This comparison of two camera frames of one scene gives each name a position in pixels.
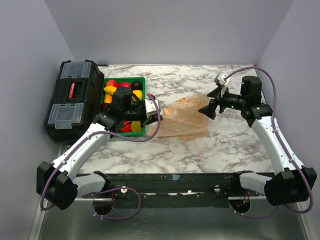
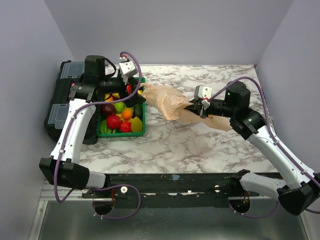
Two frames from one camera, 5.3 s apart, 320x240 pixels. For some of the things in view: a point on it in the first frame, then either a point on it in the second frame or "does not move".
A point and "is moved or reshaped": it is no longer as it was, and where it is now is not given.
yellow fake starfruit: x=136 y=127 does not move
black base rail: x=175 y=190 does not move
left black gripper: x=153 y=118 -> x=136 y=99
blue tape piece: x=175 y=177 does not move
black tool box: x=75 y=99 does not move
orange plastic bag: x=181 y=118 -> x=172 y=105
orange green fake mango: x=107 y=98 is moved or reshaped
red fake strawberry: x=127 y=128 does not move
